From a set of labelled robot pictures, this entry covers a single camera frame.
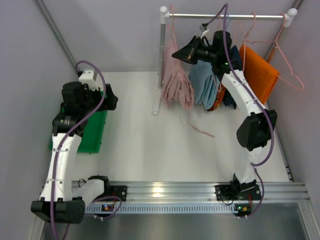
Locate pink trousers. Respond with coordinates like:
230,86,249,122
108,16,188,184
161,38,216,138

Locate pink wire hanger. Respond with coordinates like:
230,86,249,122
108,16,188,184
169,4,182,70
243,8,305,91

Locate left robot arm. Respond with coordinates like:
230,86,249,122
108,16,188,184
30,81,119,224

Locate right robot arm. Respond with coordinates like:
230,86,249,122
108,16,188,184
171,30,278,200

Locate navy blue trousers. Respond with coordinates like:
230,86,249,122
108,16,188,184
222,45,243,110

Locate light blue trousers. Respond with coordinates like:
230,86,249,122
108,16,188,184
188,60,220,110

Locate orange patterned trousers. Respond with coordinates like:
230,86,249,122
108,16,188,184
207,85,226,112

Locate pink hanger of orange trousers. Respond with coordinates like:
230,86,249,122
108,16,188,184
232,12,256,76

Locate bright orange trousers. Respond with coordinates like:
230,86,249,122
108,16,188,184
239,44,279,104

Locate green plastic bin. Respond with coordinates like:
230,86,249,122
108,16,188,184
52,88,107,154

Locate white metal clothes rack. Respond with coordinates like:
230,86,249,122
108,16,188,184
152,6,298,116

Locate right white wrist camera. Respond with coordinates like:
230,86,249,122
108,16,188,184
200,23,210,39

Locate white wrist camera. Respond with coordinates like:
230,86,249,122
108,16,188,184
200,23,210,39
77,69,98,90

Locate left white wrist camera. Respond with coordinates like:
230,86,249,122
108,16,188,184
77,69,98,90

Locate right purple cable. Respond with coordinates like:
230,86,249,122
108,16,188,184
202,2,276,218

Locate empty pink wire hanger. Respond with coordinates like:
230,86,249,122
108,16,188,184
243,8,305,91

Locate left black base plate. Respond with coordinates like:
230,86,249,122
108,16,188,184
110,185,128,202

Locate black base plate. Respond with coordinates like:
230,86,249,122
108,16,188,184
110,185,128,202
215,184,262,201

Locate aluminium mounting rail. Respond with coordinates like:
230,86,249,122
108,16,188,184
110,181,311,204

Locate slotted grey cable duct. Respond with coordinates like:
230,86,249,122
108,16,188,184
85,203,237,215

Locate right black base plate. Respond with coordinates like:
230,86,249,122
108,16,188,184
215,184,262,201

